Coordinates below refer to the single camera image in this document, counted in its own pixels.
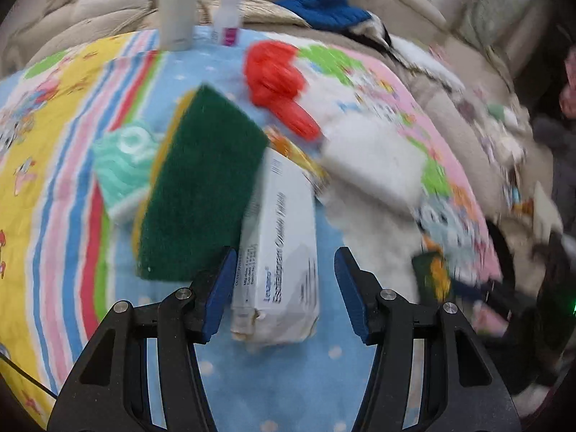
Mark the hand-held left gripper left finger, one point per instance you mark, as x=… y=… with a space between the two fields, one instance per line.
x=220 y=292

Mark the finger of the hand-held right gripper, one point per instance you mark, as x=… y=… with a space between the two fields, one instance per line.
x=470 y=291

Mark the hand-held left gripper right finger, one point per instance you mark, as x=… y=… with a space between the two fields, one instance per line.
x=351 y=292

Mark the green orange packet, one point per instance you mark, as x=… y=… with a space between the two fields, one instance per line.
x=432 y=279

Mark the white medicine box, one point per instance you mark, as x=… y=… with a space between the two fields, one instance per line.
x=279 y=234

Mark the green yellow scouring sponge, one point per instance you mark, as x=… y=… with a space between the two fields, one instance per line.
x=202 y=175

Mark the teal tissue packet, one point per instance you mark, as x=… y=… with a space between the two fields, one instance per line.
x=121 y=166

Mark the red plastic bag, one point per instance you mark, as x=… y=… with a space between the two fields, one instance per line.
x=274 y=76

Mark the crumpled white tissue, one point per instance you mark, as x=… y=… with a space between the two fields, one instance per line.
x=382 y=243

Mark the white foam block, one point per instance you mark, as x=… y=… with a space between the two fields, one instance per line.
x=373 y=157

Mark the orange yellow wrapper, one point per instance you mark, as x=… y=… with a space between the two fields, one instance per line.
x=297 y=155

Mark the beige tufted sofa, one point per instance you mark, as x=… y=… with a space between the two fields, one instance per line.
x=450 y=99

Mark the printed cartoon blanket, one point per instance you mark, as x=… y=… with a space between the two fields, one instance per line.
x=58 y=144

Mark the black white cloth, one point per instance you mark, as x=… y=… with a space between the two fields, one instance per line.
x=387 y=36

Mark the small white bottle pink label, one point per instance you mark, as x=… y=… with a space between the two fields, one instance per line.
x=229 y=13

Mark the blue knit cloth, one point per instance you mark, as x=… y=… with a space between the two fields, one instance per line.
x=324 y=9

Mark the tall white cylindrical bottle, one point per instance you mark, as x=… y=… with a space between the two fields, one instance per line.
x=177 y=9

